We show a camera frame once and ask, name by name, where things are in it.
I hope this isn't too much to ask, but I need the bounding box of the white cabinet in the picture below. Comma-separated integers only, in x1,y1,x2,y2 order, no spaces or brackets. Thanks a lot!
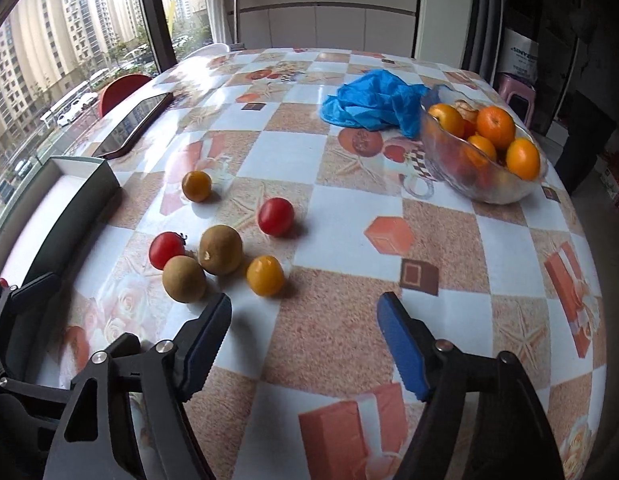
234,0,423,58

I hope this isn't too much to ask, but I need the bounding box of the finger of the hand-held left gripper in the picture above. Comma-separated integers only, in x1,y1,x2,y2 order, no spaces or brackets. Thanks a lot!
0,272,61,371
0,375,73,480

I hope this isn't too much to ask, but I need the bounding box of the black smartphone red case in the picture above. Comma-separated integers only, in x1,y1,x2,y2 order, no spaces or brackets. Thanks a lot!
91,91,174,160

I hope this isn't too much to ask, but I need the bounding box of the brown kiwi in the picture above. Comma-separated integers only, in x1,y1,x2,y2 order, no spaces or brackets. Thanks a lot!
162,255,207,304
198,224,244,276

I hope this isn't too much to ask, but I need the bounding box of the red chair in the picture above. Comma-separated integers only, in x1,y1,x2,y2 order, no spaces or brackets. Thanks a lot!
98,73,153,118

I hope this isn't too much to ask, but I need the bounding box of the grey curtain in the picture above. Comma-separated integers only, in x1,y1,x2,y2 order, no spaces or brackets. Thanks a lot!
462,0,505,83

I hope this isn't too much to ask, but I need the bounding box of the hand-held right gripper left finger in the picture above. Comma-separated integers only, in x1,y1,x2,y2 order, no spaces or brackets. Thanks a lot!
42,292,234,480

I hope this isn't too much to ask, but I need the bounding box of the grey tray with white liner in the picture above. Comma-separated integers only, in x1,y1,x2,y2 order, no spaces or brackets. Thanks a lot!
0,156,121,291

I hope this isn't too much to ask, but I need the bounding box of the blue plastic bag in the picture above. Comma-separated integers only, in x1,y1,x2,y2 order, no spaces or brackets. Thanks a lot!
320,70,435,140

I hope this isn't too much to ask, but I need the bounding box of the clear glass bowl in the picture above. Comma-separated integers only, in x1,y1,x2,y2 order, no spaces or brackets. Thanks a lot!
419,84,549,205

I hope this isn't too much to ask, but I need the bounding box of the smooth red tomato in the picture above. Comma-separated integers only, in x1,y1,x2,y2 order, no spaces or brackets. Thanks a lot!
258,197,295,237

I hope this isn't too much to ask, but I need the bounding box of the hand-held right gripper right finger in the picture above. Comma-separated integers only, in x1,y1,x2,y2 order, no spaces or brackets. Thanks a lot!
377,291,565,480

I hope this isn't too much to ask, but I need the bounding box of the orange yellow tomato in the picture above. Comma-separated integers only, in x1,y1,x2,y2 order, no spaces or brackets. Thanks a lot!
246,255,285,297

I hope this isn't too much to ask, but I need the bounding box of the pink plastic stool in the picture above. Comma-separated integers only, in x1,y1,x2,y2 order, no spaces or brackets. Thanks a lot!
494,72,536,126

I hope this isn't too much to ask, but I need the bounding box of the olive yellow tomato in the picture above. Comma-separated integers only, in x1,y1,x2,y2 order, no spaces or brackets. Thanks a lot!
182,170,213,203

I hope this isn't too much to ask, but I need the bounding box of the red tomato with stem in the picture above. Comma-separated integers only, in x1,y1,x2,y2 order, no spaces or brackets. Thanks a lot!
149,231,188,271

